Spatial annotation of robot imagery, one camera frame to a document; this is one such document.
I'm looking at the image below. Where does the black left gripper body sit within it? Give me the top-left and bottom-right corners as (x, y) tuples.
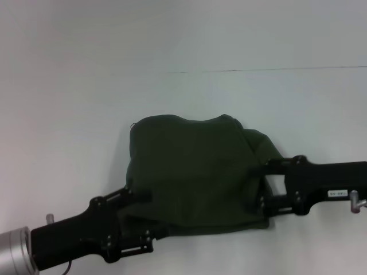
(29, 196), (124, 272)

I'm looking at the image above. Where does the dark green t-shirt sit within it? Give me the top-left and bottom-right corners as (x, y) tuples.
(119, 113), (285, 240)

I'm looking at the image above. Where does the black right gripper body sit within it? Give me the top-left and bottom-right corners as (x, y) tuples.
(282, 155), (367, 216)

